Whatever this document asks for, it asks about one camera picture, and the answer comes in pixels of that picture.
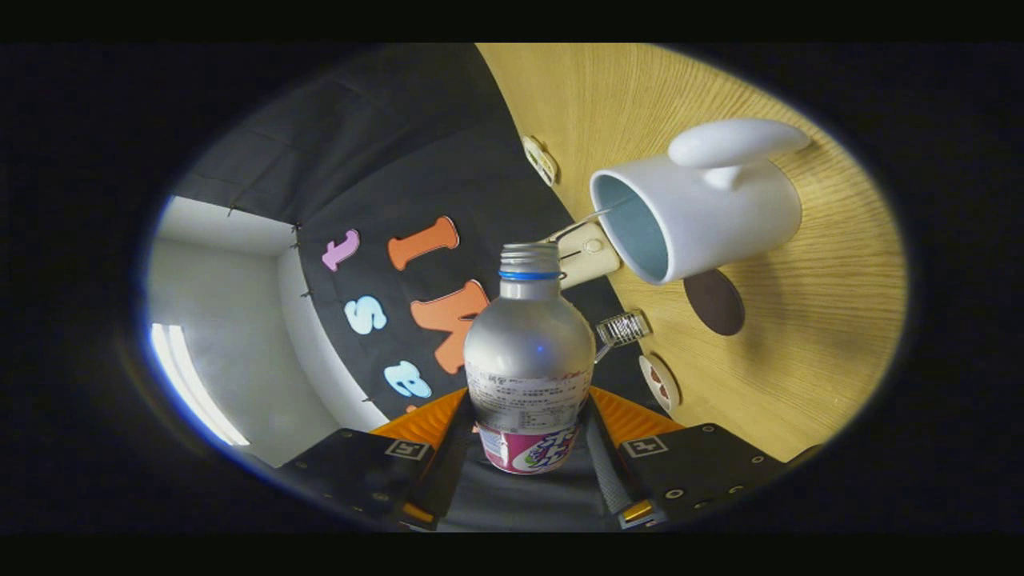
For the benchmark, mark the dark brown round coaster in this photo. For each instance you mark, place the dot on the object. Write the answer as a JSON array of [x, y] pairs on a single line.
[[714, 302]]

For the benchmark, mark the silver juice bottle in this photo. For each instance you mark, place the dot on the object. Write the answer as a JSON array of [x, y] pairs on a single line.
[[528, 344]]

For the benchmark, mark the reddish meat piece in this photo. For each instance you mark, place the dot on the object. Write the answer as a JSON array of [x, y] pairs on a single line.
[[656, 375], [666, 393]]

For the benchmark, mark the white round plate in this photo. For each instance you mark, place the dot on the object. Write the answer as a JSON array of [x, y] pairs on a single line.
[[650, 396]]

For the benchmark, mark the narrow ceiling light panel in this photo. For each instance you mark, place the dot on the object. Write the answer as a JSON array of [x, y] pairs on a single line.
[[192, 384]]

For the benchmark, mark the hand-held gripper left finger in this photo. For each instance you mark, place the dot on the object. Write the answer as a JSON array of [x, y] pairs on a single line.
[[452, 472]]

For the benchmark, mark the wooden table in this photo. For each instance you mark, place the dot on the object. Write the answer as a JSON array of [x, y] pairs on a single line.
[[800, 360]]

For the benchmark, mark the white cup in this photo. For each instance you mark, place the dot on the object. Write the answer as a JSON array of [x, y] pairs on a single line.
[[720, 216]]

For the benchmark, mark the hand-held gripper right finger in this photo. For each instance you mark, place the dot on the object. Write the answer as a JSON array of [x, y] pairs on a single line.
[[704, 472]]

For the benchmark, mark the black backdrop cloth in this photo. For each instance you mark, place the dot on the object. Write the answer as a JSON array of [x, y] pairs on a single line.
[[384, 160]]

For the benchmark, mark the white divided dish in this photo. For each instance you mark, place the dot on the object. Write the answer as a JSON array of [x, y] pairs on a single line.
[[541, 160]]

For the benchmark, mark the white toaster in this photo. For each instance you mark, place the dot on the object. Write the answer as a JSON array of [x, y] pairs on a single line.
[[594, 254]]

